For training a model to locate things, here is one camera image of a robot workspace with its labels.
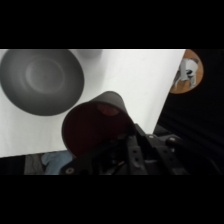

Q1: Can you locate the blue cloth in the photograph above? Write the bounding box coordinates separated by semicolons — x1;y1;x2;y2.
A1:
41;151;75;176

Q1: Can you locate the grey bowl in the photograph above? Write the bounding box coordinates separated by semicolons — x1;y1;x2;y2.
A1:
0;49;85;117

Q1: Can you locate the brown plastic cup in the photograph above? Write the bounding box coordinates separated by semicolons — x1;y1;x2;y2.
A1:
60;90;136;159

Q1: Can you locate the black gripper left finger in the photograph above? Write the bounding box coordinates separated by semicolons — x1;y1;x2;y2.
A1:
59;134;129;176

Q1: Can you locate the black curtain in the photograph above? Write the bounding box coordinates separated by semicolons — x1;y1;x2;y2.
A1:
155;49;224;176

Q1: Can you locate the round wooden dog plaque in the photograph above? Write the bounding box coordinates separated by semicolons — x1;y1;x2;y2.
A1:
169;49;205;95

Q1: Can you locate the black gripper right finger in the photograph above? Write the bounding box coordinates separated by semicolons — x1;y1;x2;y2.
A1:
125;123;188;176

